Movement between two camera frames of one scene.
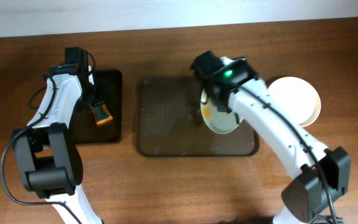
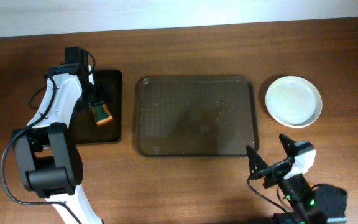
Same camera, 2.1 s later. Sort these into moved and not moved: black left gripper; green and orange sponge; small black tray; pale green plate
Moved: pale green plate
Not moved: black left gripper; small black tray; green and orange sponge
